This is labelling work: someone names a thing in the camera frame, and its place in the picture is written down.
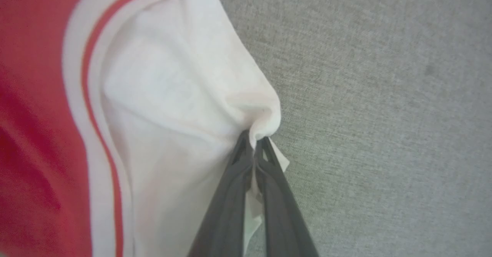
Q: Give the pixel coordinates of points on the grey fabric sofa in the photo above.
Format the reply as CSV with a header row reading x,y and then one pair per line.
x,y
384,114

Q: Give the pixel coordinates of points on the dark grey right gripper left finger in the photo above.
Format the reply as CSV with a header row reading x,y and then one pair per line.
x,y
225,207

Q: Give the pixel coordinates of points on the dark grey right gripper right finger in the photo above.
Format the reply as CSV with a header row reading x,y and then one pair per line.
x,y
282,211

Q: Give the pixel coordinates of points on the red and white garment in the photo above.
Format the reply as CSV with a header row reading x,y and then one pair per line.
x,y
127,134

